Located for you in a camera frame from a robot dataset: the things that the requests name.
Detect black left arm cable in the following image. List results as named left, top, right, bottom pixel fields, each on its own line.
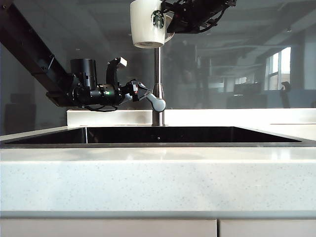
left=83, top=105, right=119, bottom=113

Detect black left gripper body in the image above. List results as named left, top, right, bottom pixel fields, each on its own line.
left=122, top=79, right=139, bottom=102

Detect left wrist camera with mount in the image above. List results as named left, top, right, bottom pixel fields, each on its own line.
left=105, top=56, right=128, bottom=87

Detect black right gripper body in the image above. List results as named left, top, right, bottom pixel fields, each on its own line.
left=172, top=0, right=223, bottom=34

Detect wide grey cabinet door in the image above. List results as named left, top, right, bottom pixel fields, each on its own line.
left=0, top=219, right=218, bottom=237

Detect white Starbucks logo mug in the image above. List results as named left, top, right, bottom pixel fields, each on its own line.
left=130, top=0, right=175, bottom=49

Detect narrow grey cabinet door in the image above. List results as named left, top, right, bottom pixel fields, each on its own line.
left=219, top=219, right=316, bottom=237

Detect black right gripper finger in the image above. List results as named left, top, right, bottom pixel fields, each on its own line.
left=167, top=16, right=178, bottom=33
left=161, top=0, right=178, bottom=14

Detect steel gooseneck faucet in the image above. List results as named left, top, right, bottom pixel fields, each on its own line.
left=151, top=46, right=166, bottom=127

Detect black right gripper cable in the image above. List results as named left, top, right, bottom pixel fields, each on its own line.
left=199, top=3, right=227, bottom=33

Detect steel faucet lever handle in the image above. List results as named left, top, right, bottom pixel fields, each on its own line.
left=145, top=93, right=166, bottom=112

